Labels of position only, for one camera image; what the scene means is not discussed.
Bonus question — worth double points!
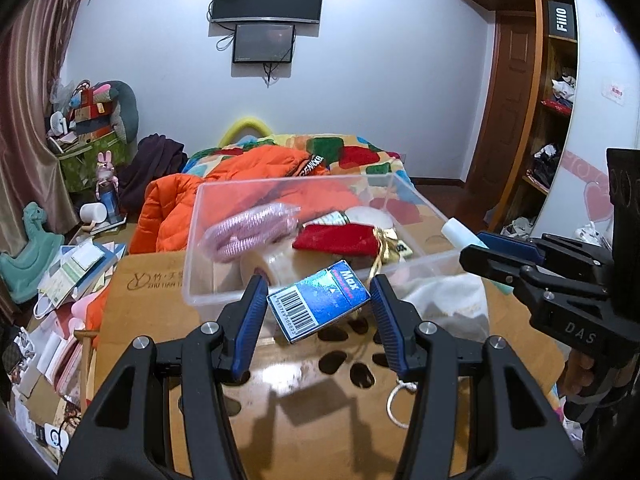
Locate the pile of books papers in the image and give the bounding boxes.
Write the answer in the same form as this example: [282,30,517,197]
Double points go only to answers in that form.
[10,238,127,451]

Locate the white mug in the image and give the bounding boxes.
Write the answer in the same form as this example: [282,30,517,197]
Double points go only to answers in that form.
[79,202,107,224]

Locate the small black wall monitor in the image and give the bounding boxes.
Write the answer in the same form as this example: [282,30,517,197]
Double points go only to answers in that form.
[232,23,295,64]

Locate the pink bunny figurine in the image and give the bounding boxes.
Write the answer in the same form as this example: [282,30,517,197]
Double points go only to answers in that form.
[96,150,122,223]

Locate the pink striped curtain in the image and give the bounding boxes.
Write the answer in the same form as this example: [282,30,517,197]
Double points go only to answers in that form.
[1,0,80,256]

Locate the blue staples box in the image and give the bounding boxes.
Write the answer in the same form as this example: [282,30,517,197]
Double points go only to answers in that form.
[267,260,370,344]

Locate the orange puffer jacket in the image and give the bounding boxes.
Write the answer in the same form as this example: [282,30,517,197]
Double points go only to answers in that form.
[129,144,330,255]

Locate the yellow headboard ring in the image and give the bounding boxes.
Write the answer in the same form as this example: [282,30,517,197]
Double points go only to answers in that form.
[218,116,275,148]

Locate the grey plush toy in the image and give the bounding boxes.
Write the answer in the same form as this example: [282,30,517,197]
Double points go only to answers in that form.
[107,80,139,144]

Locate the pink rope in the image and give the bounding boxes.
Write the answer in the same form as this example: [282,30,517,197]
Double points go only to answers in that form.
[198,202,303,265]

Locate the clear plastic storage bin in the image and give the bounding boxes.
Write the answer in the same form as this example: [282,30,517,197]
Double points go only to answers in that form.
[182,174,461,318]

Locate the dark purple clothing pile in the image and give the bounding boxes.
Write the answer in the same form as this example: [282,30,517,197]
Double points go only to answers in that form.
[117,133,188,214]

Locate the red velvet gift pouch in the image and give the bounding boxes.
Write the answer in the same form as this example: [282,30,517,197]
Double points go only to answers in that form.
[292,223,400,263]

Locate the dark green glass bottle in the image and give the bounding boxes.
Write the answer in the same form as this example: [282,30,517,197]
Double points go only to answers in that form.
[310,211,349,226]

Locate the green storage box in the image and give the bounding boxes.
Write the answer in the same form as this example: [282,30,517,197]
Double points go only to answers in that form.
[58,132,129,193]

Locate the beige tape roll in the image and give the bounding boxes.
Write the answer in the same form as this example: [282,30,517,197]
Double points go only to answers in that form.
[240,248,300,286]

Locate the small cream sharpener box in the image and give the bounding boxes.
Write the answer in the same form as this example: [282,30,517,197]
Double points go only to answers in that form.
[395,240,413,260]

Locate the white drawstring pouch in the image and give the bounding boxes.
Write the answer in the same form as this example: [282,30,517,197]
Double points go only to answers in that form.
[384,274,492,430]

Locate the teal toy horse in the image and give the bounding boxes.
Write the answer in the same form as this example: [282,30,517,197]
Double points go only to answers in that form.
[1,202,65,304]

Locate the wooden shelf cabinet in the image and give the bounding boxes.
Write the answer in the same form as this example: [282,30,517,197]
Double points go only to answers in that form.
[454,0,578,232]

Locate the teal cylindrical tube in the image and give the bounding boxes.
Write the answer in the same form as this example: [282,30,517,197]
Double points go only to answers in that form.
[440,218,486,250]

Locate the person's right hand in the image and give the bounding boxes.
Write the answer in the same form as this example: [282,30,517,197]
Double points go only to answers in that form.
[556,349,594,396]

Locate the round white plastic container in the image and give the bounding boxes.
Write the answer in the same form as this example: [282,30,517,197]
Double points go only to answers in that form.
[345,206,394,230]

